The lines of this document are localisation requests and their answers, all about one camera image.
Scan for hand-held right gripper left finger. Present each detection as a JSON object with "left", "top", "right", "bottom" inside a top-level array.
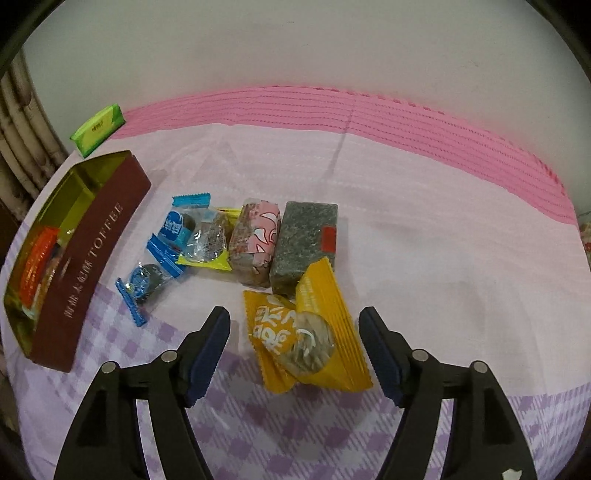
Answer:
[{"left": 54, "top": 306, "right": 232, "bottom": 480}]

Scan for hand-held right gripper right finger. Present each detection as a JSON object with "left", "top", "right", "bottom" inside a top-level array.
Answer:
[{"left": 359, "top": 306, "right": 539, "bottom": 480}]

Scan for yellow pastry packet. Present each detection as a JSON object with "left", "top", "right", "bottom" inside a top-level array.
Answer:
[{"left": 243, "top": 257, "right": 374, "bottom": 394}]

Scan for blue candy wrapper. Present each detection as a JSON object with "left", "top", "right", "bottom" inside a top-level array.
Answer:
[
  {"left": 115, "top": 233, "right": 185, "bottom": 328},
  {"left": 159, "top": 191, "right": 212, "bottom": 250}
]

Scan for yellow-edged clear candy packet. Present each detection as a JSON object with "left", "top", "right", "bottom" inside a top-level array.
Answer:
[{"left": 178, "top": 208, "right": 242, "bottom": 273}]

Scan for pink snack bar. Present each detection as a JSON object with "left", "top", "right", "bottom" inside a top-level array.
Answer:
[{"left": 228, "top": 198, "right": 281, "bottom": 289}]

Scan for dark green block snack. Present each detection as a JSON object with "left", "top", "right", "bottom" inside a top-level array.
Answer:
[{"left": 269, "top": 200, "right": 340, "bottom": 297}]

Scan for maroon tin box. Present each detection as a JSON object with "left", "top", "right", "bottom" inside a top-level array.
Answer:
[{"left": 2, "top": 150, "right": 152, "bottom": 374}]

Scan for red snack packet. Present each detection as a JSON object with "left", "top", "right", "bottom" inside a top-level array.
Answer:
[{"left": 18, "top": 226, "right": 61, "bottom": 305}]

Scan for green tissue packet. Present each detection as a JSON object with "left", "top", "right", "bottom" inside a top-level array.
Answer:
[{"left": 69, "top": 104, "right": 125, "bottom": 159}]

